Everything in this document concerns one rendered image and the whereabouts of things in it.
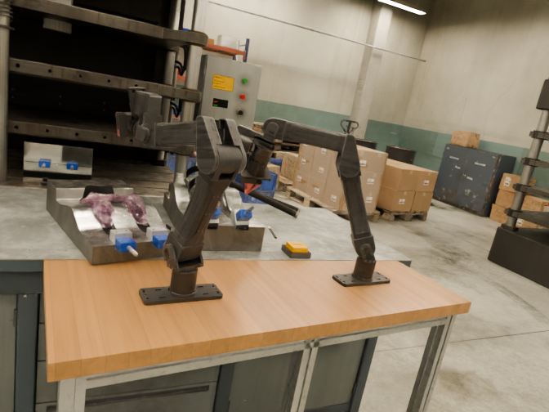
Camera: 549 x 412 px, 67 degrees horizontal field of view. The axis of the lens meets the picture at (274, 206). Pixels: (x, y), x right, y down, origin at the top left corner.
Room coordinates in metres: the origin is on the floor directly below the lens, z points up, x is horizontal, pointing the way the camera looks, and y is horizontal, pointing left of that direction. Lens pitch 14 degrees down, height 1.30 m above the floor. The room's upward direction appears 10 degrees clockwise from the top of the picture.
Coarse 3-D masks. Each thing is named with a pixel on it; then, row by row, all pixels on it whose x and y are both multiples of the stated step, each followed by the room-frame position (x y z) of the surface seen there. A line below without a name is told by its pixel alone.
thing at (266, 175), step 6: (252, 162) 1.25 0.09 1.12; (258, 162) 1.24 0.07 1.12; (252, 168) 1.25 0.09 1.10; (258, 168) 1.25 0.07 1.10; (264, 168) 1.26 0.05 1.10; (240, 174) 1.25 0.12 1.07; (246, 174) 1.26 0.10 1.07; (252, 174) 1.26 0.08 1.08; (258, 174) 1.26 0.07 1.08; (264, 174) 1.29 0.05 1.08; (270, 180) 1.29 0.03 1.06
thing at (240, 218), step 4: (248, 208) 1.28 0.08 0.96; (252, 208) 1.27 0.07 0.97; (232, 212) 1.35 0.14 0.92; (236, 212) 1.33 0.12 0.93; (240, 212) 1.30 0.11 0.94; (244, 212) 1.30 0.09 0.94; (248, 212) 1.28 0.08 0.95; (232, 216) 1.34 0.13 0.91; (236, 216) 1.32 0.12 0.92; (240, 216) 1.29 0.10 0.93; (244, 216) 1.29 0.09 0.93; (248, 216) 1.30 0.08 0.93; (232, 220) 1.34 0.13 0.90; (236, 220) 1.32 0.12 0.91; (240, 220) 1.31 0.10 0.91; (244, 220) 1.32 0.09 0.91; (248, 220) 1.33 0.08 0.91; (236, 224) 1.31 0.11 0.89; (240, 224) 1.32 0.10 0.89; (244, 224) 1.32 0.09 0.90; (248, 224) 1.33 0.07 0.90
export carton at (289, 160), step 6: (288, 156) 6.78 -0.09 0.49; (294, 156) 6.63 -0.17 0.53; (288, 162) 6.72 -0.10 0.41; (294, 162) 6.58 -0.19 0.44; (282, 168) 6.88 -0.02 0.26; (288, 168) 6.67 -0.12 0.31; (294, 168) 6.54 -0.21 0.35; (282, 174) 6.86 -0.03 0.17; (288, 174) 6.65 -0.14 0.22; (294, 174) 6.52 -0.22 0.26
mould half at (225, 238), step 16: (176, 192) 1.49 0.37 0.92; (176, 208) 1.43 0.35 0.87; (240, 208) 1.54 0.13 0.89; (176, 224) 1.41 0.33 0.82; (224, 224) 1.30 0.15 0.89; (256, 224) 1.36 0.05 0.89; (208, 240) 1.27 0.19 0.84; (224, 240) 1.29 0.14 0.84; (240, 240) 1.32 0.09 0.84; (256, 240) 1.34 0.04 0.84
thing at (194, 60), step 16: (176, 0) 2.57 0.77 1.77; (176, 16) 2.57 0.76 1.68; (192, 16) 1.97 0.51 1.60; (192, 48) 1.95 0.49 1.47; (192, 64) 1.95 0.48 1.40; (192, 80) 1.95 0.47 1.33; (160, 112) 2.57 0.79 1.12; (192, 112) 1.97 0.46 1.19; (160, 160) 2.56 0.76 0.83; (176, 160) 1.96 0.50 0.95; (176, 176) 1.95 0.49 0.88
